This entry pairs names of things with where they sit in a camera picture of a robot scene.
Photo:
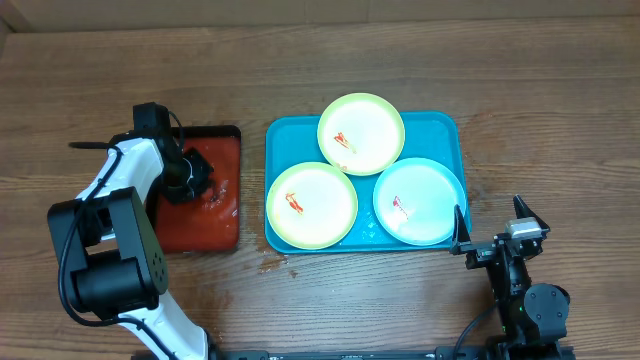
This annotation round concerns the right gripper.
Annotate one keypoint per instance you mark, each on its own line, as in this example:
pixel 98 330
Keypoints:
pixel 483 254

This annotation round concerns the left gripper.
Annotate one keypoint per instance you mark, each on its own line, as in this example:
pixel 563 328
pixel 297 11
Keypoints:
pixel 180 196

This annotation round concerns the light blue plate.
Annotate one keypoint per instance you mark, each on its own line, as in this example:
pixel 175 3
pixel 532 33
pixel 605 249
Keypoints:
pixel 415 200

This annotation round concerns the green plate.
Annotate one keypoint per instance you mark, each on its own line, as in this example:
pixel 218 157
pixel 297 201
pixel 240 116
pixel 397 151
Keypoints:
pixel 362 134
pixel 312 205

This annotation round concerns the green plate back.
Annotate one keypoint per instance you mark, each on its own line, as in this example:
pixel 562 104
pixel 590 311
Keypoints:
pixel 362 134

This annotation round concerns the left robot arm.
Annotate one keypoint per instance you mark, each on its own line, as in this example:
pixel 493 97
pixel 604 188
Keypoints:
pixel 112 269

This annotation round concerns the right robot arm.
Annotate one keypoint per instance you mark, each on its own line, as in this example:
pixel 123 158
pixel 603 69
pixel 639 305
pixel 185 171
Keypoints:
pixel 533 316

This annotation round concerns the black tray with red water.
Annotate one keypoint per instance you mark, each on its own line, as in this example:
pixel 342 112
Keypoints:
pixel 211 222

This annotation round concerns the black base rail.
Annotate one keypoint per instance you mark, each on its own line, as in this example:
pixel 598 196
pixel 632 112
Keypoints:
pixel 350 355

